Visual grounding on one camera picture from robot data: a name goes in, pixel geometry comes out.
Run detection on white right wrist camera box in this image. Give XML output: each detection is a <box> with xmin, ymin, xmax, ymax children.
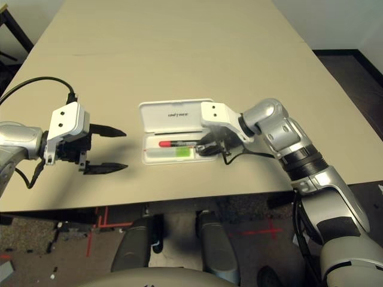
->
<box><xmin>200</xmin><ymin>102</ymin><xmax>255</xmax><ymax>144</ymax></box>

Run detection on white plastic pencil case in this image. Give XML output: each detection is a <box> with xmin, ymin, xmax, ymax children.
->
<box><xmin>138</xmin><ymin>97</ymin><xmax>218</xmax><ymax>165</ymax></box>

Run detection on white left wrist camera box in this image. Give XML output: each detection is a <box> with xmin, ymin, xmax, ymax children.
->
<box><xmin>43</xmin><ymin>102</ymin><xmax>91</xmax><ymax>166</ymax></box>

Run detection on side table with black legs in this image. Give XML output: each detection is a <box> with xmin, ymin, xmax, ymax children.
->
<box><xmin>0</xmin><ymin>6</ymin><xmax>34</xmax><ymax>60</ymax></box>

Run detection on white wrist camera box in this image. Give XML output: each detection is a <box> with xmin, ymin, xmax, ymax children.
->
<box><xmin>200</xmin><ymin>102</ymin><xmax>255</xmax><ymax>144</ymax></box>
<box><xmin>43</xmin><ymin>102</ymin><xmax>91</xmax><ymax>166</ymax></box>

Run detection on black left camera cable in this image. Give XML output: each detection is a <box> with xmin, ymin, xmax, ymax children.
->
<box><xmin>0</xmin><ymin>77</ymin><xmax>79</xmax><ymax>105</ymax></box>

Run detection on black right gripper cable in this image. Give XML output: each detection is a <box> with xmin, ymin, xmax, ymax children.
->
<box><xmin>223</xmin><ymin>146</ymin><xmax>276</xmax><ymax>165</ymax></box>

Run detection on red tape lines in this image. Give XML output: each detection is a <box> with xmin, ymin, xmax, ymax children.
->
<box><xmin>86</xmin><ymin>207</ymin><xmax>132</xmax><ymax>258</ymax></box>

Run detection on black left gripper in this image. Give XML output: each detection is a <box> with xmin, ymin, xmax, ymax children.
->
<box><xmin>56</xmin><ymin>123</ymin><xmax>129</xmax><ymax>176</ymax></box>

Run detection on red tape cross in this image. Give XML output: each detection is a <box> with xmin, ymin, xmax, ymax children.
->
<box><xmin>241</xmin><ymin>219</ymin><xmax>284</xmax><ymax>240</ymax></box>

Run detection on grey square floor pad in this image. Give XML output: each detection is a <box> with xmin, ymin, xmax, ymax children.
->
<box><xmin>0</xmin><ymin>259</ymin><xmax>15</xmax><ymax>279</ymax></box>

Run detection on red capped black marker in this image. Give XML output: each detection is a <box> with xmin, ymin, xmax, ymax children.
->
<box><xmin>159</xmin><ymin>138</ymin><xmax>204</xmax><ymax>148</ymax></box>

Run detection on black shoe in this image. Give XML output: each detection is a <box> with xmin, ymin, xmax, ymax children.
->
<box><xmin>259</xmin><ymin>265</ymin><xmax>284</xmax><ymax>287</ymax></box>

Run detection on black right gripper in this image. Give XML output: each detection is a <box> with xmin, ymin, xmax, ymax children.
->
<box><xmin>196</xmin><ymin>127</ymin><xmax>240</xmax><ymax>158</ymax></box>

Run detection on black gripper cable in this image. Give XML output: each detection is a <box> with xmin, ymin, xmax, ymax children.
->
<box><xmin>223</xmin><ymin>146</ymin><xmax>276</xmax><ymax>165</ymax></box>
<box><xmin>14</xmin><ymin>158</ymin><xmax>45</xmax><ymax>190</ymax></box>

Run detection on green translucent eraser stick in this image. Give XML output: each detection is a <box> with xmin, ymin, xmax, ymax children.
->
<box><xmin>148</xmin><ymin>146</ymin><xmax>193</xmax><ymax>158</ymax></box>

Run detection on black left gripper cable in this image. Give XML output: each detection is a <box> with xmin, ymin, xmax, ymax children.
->
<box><xmin>14</xmin><ymin>158</ymin><xmax>45</xmax><ymax>190</ymax></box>

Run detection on grey robot torso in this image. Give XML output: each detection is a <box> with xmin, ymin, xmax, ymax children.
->
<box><xmin>74</xmin><ymin>267</ymin><xmax>240</xmax><ymax>287</ymax></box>

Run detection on grey robot left leg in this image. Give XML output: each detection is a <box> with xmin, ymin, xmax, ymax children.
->
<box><xmin>111</xmin><ymin>217</ymin><xmax>165</xmax><ymax>273</ymax></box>

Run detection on black table frame bar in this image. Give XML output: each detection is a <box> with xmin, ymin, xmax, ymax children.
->
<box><xmin>56</xmin><ymin>221</ymin><xmax>99</xmax><ymax>240</ymax></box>

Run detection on grey robot right leg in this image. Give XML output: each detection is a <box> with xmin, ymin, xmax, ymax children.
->
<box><xmin>196</xmin><ymin>210</ymin><xmax>241</xmax><ymax>285</ymax></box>

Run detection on grey robot leg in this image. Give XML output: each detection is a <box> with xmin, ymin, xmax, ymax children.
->
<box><xmin>196</xmin><ymin>210</ymin><xmax>241</xmax><ymax>285</ymax></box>
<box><xmin>111</xmin><ymin>217</ymin><xmax>165</xmax><ymax>273</ymax></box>

